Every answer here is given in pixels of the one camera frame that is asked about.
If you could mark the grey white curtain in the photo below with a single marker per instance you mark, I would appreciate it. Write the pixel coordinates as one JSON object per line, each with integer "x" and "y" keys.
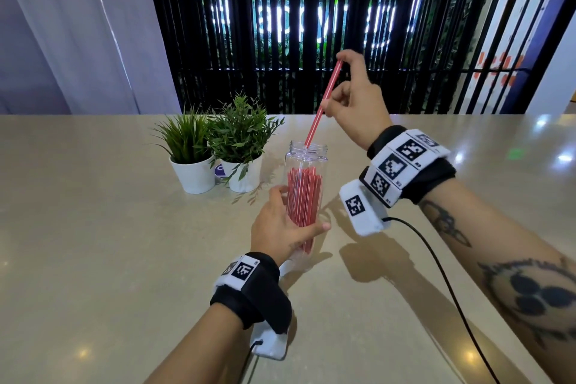
{"x": 90, "y": 32}

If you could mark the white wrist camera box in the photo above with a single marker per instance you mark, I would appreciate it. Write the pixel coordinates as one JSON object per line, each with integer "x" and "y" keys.
{"x": 360, "y": 210}
{"x": 270, "y": 343}

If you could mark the red striped single straw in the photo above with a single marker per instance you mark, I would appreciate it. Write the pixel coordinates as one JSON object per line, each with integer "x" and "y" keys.
{"x": 325, "y": 98}

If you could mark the leafy green plant white pot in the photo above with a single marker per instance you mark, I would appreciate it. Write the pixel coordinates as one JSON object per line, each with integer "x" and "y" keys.
{"x": 240, "y": 136}

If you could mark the grassy green plant white pot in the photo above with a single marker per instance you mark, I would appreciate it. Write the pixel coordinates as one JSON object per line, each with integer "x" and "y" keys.
{"x": 191, "y": 163}

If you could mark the bundle of red straws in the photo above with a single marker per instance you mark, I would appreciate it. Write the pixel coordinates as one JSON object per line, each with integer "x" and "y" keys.
{"x": 304, "y": 194}

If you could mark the person's right forearm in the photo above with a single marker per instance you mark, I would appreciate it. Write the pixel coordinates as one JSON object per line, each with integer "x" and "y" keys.
{"x": 499, "y": 257}

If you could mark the clear plastic jar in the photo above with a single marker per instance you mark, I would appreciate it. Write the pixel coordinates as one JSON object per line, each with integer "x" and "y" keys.
{"x": 310, "y": 158}

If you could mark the dark blue pillar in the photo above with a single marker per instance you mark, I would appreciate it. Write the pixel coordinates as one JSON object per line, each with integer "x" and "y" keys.
{"x": 540, "y": 37}

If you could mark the white neon sign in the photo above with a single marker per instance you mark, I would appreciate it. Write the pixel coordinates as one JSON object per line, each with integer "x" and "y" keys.
{"x": 279, "y": 23}

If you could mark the black slatted screen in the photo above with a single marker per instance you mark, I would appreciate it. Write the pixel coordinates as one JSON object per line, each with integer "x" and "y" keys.
{"x": 306, "y": 82}

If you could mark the person's left thumb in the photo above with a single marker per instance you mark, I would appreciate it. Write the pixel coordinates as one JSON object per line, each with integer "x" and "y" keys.
{"x": 315, "y": 230}

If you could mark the person's left hand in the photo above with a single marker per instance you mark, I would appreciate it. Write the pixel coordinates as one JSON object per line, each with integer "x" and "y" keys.
{"x": 270, "y": 230}

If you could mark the person's left forearm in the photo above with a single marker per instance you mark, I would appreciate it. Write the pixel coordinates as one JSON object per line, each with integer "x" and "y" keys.
{"x": 198, "y": 347}

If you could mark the person's right hand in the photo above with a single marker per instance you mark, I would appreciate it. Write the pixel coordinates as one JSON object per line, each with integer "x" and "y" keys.
{"x": 362, "y": 104}

